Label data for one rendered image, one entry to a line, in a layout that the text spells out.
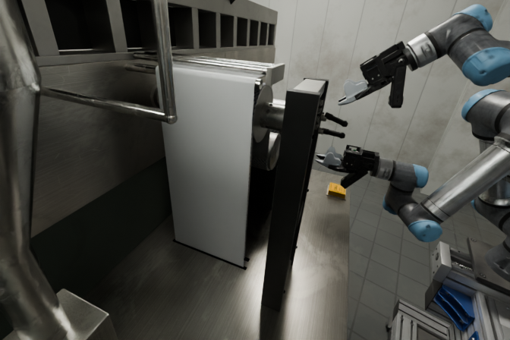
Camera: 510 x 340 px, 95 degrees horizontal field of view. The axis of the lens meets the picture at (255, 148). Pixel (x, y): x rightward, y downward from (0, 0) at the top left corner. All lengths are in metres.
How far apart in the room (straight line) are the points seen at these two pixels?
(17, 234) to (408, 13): 3.14
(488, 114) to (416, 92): 2.22
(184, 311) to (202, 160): 0.37
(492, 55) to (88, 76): 0.82
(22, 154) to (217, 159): 0.39
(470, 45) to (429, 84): 2.44
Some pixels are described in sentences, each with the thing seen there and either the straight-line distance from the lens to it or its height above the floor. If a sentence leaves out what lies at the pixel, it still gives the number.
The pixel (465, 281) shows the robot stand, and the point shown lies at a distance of 1.27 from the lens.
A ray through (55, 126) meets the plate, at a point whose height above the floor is 1.33.
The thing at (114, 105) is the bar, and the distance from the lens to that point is 0.38.
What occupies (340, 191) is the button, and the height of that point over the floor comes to 0.92.
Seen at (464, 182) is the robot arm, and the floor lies 1.18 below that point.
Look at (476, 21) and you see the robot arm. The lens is 0.77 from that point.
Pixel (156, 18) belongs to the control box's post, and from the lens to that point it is 0.30.
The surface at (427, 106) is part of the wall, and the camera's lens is 3.19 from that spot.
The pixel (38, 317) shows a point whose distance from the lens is 0.38.
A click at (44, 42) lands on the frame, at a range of 0.57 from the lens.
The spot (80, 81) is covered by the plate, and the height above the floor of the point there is 1.41.
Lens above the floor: 1.51
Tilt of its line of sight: 26 degrees down
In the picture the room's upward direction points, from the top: 4 degrees clockwise
